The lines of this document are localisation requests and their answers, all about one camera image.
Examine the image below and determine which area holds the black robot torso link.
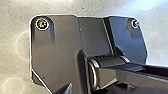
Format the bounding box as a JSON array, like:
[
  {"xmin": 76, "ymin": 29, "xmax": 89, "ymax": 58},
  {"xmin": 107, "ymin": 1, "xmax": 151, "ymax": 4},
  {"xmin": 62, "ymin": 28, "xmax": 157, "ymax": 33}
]
[{"xmin": 73, "ymin": 49, "xmax": 168, "ymax": 94}]

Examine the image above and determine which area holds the round green base bolt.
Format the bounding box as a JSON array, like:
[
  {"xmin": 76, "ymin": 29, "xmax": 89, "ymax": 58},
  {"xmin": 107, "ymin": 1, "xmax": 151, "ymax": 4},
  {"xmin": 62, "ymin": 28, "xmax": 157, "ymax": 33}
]
[
  {"xmin": 129, "ymin": 18, "xmax": 141, "ymax": 30},
  {"xmin": 34, "ymin": 16, "xmax": 50, "ymax": 31}
]

